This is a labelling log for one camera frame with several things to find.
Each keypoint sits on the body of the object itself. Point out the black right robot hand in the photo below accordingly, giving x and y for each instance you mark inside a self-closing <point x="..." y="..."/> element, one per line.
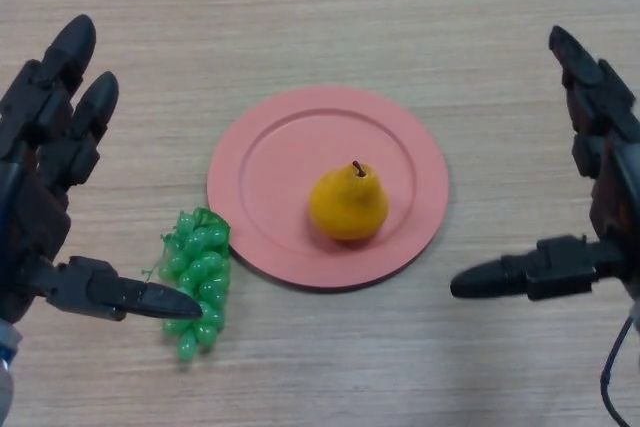
<point x="615" y="197"/>

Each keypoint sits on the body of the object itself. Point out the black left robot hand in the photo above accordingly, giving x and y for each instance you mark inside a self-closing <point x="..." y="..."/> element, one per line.
<point x="32" y="197"/>

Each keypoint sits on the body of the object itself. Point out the yellow pear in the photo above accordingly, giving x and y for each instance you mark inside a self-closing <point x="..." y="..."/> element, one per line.
<point x="350" y="207"/>

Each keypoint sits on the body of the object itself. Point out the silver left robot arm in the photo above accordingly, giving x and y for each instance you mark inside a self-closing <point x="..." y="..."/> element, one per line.
<point x="6" y="367"/>

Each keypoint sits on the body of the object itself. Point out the pink round plate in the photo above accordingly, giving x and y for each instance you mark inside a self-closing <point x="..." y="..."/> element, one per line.
<point x="275" y="187"/>

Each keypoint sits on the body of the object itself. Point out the green grape bunch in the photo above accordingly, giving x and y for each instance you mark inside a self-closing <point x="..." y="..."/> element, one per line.
<point x="202" y="267"/>

